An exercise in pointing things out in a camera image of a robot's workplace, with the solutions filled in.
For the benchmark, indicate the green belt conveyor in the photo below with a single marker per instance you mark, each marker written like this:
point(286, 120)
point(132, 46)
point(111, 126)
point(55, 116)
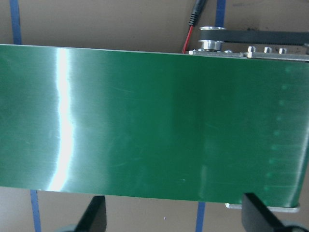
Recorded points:
point(157, 120)

